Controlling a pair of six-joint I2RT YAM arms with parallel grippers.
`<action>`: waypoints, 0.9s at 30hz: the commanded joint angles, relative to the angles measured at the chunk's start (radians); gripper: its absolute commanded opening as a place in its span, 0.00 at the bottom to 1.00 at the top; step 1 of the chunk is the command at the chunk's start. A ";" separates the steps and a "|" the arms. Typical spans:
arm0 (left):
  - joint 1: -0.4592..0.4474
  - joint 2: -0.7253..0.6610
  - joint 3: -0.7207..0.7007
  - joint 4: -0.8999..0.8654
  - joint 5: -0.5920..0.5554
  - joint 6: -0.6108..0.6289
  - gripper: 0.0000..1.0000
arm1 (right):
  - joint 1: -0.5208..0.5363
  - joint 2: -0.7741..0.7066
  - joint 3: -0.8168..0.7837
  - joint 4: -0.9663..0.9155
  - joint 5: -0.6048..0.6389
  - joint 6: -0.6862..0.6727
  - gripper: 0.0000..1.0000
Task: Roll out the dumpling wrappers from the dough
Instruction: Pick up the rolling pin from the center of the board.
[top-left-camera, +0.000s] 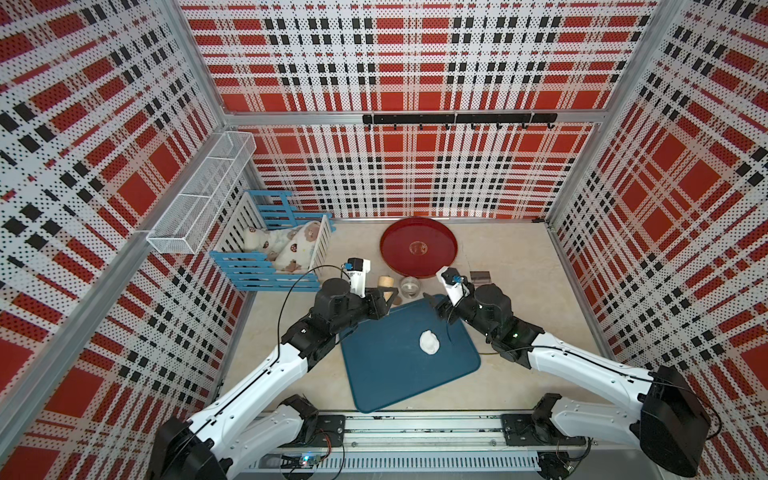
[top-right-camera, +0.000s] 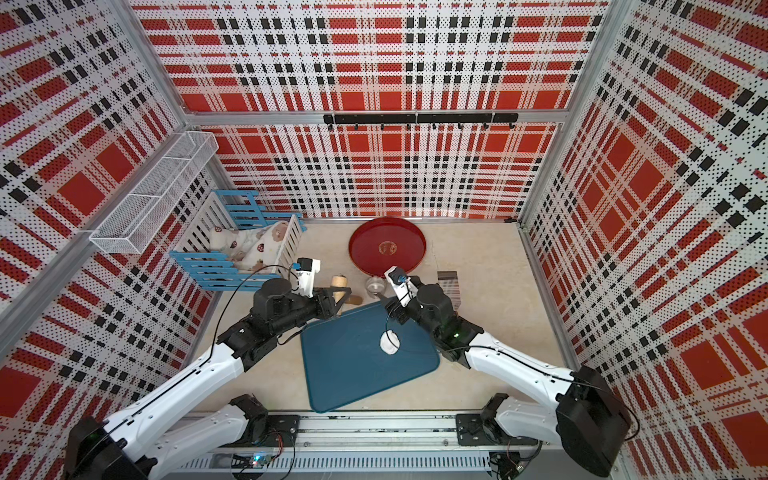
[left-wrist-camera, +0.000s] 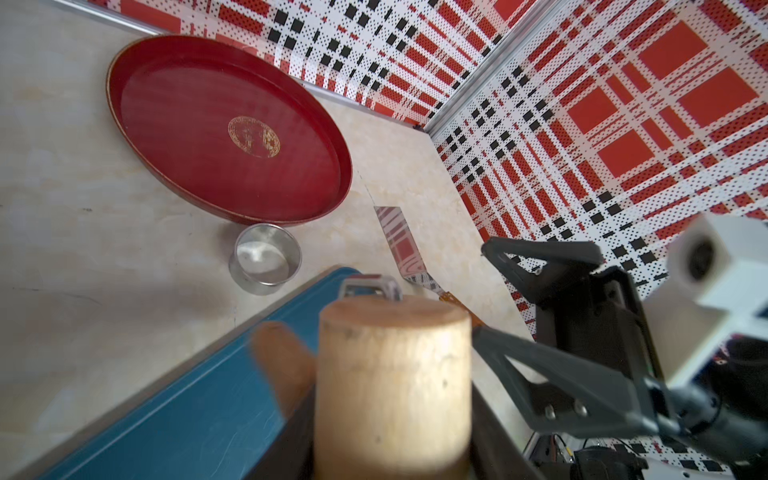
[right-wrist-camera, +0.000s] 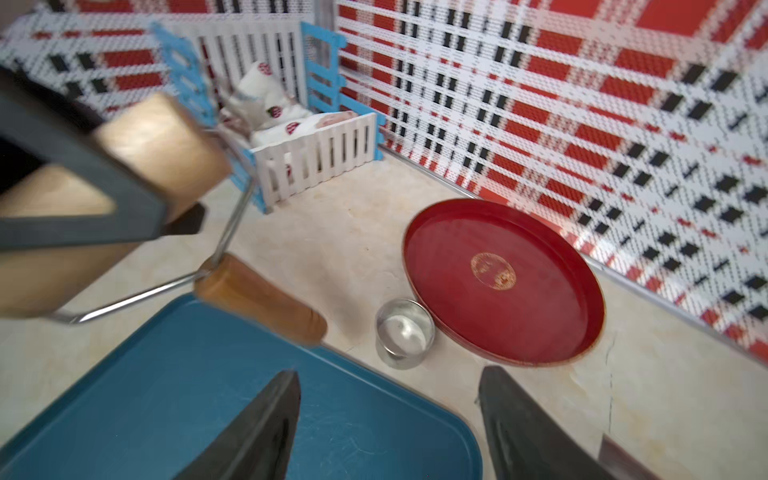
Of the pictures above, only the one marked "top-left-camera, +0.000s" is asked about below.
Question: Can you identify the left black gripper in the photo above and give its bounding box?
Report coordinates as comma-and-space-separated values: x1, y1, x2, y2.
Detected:
331, 286, 398, 334

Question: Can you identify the wooden rolling pin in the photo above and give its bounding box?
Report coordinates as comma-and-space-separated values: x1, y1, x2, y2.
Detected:
377, 275, 395, 288

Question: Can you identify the white dough piece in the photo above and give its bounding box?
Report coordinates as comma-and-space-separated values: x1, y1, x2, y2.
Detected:
419, 330, 440, 355

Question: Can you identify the teal plastic tray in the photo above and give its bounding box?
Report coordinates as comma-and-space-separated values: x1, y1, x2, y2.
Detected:
341, 299, 481, 413

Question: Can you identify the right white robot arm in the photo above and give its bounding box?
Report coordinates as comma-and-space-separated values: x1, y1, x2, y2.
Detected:
428, 279, 712, 478

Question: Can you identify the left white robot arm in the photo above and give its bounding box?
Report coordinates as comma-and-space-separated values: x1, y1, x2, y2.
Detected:
146, 278, 398, 479

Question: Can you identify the round red tray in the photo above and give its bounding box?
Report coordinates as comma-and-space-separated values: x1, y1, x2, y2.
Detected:
379, 217, 459, 279

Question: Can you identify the baby doll in crib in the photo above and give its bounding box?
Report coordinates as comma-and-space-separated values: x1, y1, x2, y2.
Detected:
243, 221, 321, 273

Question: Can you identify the blue white toy crib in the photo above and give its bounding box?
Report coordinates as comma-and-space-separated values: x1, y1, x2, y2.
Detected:
210, 190, 335, 292

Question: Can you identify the green circuit board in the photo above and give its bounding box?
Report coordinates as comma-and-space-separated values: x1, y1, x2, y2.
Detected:
280, 453, 322, 471

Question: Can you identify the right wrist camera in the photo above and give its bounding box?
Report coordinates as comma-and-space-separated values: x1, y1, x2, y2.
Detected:
436, 266, 467, 306

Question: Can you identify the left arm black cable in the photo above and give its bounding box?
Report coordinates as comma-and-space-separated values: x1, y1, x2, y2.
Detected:
272, 264, 352, 367

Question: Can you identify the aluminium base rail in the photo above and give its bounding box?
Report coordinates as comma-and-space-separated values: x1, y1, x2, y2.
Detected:
239, 410, 607, 475

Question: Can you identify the black wall hook rail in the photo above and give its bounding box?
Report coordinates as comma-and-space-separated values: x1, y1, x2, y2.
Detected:
362, 112, 558, 127

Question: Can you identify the white wire mesh basket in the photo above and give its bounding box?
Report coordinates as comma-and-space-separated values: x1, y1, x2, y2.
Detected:
147, 131, 256, 255

